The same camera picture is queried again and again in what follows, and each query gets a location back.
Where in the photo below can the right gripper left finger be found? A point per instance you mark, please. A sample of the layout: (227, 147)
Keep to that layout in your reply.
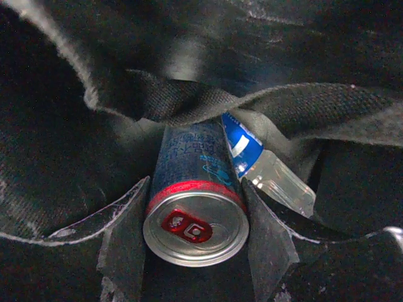
(99, 258)

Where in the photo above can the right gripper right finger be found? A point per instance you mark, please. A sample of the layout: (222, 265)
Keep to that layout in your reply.
(293, 258)

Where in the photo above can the water bottle blue label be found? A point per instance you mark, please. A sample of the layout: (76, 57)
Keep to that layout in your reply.
(265, 170)

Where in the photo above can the blue silver energy drink can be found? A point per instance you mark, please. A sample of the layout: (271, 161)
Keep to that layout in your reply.
(196, 216)

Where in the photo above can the black canvas bag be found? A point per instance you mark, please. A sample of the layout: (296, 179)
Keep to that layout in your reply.
(316, 69)

